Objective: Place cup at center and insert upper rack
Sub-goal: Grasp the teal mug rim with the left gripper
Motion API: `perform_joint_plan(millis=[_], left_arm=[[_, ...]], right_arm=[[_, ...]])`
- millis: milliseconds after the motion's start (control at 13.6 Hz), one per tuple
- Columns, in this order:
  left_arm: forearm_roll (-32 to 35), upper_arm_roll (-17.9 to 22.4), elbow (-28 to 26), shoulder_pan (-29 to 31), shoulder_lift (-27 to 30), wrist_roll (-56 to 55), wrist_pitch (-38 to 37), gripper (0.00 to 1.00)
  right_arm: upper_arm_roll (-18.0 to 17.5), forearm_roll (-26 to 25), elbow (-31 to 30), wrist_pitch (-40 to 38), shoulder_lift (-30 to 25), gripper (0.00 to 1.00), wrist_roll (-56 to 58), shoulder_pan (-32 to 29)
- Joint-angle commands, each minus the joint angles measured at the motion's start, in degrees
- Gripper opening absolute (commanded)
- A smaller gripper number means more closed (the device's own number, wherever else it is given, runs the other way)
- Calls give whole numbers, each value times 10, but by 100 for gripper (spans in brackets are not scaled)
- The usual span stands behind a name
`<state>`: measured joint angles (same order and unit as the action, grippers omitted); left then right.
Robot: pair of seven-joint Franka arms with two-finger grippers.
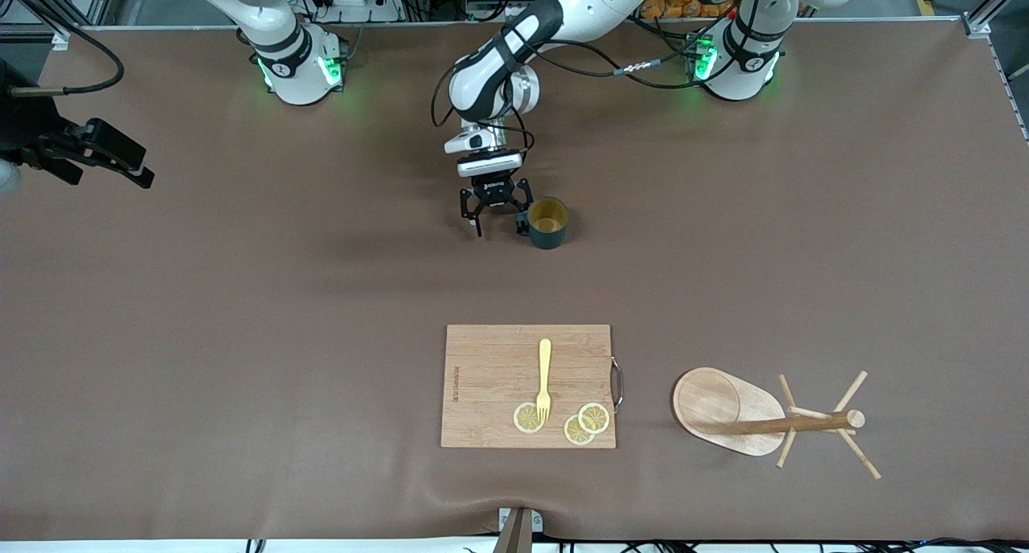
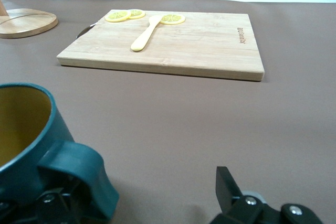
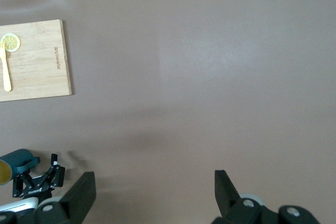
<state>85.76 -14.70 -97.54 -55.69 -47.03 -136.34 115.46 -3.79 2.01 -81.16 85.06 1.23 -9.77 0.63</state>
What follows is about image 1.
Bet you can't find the dark green cup tan inside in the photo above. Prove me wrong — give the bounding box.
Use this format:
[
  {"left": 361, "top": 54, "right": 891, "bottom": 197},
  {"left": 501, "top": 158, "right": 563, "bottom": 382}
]
[{"left": 521, "top": 197, "right": 571, "bottom": 251}]

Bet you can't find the yellow plastic fork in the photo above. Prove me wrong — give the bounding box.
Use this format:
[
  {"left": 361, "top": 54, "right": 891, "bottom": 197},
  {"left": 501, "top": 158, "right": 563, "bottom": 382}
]
[{"left": 536, "top": 338, "right": 554, "bottom": 425}]

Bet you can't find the brown table mat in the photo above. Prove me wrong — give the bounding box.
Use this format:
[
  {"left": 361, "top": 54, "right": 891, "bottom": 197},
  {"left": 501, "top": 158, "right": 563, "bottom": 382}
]
[{"left": 0, "top": 18, "right": 1029, "bottom": 542}]

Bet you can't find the wooden mug tree stand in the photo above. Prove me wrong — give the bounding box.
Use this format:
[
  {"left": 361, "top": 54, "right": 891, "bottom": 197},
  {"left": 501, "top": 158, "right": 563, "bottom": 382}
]
[{"left": 672, "top": 367, "right": 883, "bottom": 481}]

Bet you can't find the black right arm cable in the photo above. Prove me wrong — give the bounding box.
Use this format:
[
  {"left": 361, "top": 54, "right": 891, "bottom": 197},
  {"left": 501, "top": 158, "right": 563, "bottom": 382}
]
[{"left": 0, "top": 0, "right": 126, "bottom": 97}]

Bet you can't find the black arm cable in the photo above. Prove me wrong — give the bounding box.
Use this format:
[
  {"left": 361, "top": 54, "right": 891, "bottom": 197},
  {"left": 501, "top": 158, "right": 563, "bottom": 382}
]
[
  {"left": 432, "top": 0, "right": 765, "bottom": 154},
  {"left": 0, "top": 0, "right": 126, "bottom": 97}
]

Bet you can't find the bamboo cutting board metal handle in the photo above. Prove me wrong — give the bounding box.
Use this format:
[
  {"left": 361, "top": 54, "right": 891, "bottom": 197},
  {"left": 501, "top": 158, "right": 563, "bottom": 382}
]
[{"left": 441, "top": 324, "right": 625, "bottom": 449}]

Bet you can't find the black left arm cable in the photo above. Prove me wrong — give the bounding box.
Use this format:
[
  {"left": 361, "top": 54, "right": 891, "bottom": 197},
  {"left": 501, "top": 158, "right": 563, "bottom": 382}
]
[{"left": 432, "top": 0, "right": 765, "bottom": 154}]

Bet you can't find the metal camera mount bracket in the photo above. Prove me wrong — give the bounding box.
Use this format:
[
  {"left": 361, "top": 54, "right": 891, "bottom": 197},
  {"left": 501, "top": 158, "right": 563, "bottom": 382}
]
[{"left": 493, "top": 506, "right": 544, "bottom": 553}]

